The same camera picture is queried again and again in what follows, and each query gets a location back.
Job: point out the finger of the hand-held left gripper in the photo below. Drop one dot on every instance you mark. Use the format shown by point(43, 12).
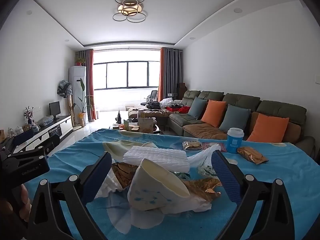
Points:
point(52, 143)

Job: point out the small grey-blue cushion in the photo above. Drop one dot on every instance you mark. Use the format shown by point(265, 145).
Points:
point(197, 108)

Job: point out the large window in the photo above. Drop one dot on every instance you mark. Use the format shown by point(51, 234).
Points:
point(125, 75)

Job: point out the covered standing fan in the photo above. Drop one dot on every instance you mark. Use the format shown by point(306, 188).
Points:
point(64, 88)

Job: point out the vase with flowers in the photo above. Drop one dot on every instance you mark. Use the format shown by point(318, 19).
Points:
point(28, 113)

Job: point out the black bag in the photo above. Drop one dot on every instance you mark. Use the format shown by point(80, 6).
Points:
point(152, 104)

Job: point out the tall leafy floor plant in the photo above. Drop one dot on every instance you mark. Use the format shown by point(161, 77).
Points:
point(83, 100)

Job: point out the blue cup with white lid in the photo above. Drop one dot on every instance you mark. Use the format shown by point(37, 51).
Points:
point(235, 142)

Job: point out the grey and orange curtain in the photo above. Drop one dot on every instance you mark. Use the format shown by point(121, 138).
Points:
point(167, 75)
point(87, 80)

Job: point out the sealed gold snack packet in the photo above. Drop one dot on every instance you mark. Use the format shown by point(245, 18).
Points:
point(252, 155)

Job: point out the small orange cushion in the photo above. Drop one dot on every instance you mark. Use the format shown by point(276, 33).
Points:
point(213, 113)

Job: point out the white standing air conditioner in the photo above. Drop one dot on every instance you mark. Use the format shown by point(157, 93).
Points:
point(77, 85)

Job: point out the clear biscuit packet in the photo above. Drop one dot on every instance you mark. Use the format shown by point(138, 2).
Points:
point(191, 145)

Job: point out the blue floral printed blanket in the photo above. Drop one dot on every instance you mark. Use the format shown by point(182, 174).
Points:
point(275, 182)

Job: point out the glass coffee table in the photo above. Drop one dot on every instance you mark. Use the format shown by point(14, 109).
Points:
point(135, 127)

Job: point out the green sofa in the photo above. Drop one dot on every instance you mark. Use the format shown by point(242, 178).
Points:
point(280, 107)

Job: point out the white foam net sleeve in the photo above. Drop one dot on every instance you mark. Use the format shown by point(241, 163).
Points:
point(155, 157)

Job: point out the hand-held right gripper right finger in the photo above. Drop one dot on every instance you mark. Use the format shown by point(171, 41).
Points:
point(223, 172)

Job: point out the white plastic bag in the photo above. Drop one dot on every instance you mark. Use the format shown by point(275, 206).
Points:
point(202, 156)

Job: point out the small potted plant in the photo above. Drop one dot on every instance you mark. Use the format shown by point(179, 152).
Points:
point(80, 61)

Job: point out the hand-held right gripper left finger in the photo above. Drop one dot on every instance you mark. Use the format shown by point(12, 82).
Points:
point(100, 172)

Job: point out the black office chair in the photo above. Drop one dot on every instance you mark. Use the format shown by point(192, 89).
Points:
point(153, 95)

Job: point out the clear plastic bag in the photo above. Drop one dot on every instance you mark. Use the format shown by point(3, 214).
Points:
point(47, 120)

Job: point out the clear crumpled wrapper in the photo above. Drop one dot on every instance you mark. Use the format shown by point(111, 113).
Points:
point(206, 171)

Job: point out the white and black TV cabinet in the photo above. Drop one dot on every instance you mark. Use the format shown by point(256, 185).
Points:
point(58, 127)

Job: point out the crushed white paper cup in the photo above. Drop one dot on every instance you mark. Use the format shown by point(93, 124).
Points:
point(150, 195)

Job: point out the torn gold snack wrapper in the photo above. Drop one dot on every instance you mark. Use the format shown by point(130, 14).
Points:
point(123, 173)
point(202, 187)

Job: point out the person's left hand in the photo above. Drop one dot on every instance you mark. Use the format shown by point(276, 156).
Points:
point(25, 198)

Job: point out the large grey-blue cushion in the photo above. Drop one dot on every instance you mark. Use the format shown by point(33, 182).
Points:
point(235, 118)

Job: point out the red cloth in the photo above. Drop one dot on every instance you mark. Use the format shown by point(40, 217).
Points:
point(182, 109)

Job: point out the white tissue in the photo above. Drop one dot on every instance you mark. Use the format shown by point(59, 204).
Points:
point(195, 202)

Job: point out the red snack packet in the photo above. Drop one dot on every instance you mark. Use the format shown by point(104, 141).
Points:
point(212, 147)

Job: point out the stacked brown boxes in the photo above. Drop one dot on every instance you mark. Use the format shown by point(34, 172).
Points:
point(181, 90)

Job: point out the large orange cushion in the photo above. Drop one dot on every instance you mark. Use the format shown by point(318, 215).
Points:
point(268, 128)

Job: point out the blue and white porcelain jar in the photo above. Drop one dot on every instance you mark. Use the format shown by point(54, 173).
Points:
point(35, 128)

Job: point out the pile of white clothes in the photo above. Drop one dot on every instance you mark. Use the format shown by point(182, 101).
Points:
point(170, 102)

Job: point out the black monitor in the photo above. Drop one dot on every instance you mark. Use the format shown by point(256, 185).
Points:
point(54, 108)

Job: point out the brown sofa seat mat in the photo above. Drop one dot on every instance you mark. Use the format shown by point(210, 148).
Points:
point(207, 130)

